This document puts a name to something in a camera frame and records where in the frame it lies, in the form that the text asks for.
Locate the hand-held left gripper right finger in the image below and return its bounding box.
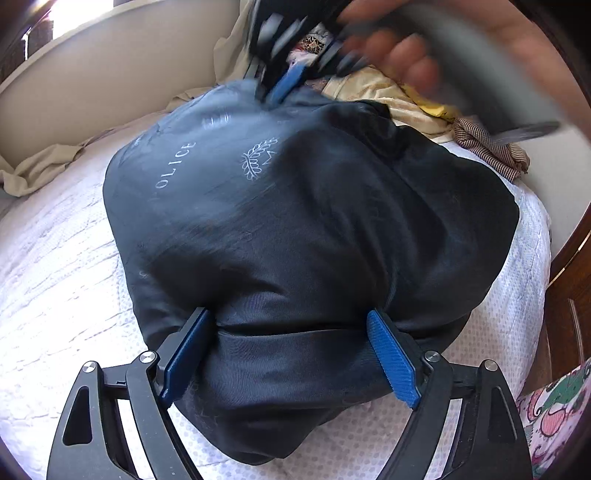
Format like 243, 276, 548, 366
367, 309, 534, 480

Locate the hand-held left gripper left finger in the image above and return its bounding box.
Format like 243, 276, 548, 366
46, 307, 213, 480

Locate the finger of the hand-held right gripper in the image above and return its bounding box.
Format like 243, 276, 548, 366
247, 18, 278, 100
264, 60, 309, 108

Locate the black printed padded jacket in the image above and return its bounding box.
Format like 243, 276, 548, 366
102, 78, 522, 467

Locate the person's right hand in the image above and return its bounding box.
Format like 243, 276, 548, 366
342, 0, 559, 97

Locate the brown patterned cloth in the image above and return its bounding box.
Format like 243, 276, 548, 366
291, 23, 342, 88

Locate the brown striped cloth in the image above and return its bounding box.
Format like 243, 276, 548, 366
450, 115, 532, 181

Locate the cream and yellow cloth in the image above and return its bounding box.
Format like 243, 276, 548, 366
323, 74, 462, 144

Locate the white dotted mattress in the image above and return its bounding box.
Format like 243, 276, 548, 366
0, 111, 555, 480

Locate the colourful floral cloth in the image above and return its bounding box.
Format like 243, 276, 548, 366
515, 357, 591, 480

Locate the bright window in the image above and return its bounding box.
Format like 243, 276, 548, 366
28, 0, 125, 42

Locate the brown wooden furniture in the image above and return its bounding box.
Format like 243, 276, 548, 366
522, 171, 591, 398

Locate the beige crumpled cloth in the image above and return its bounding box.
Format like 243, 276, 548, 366
0, 88, 195, 199

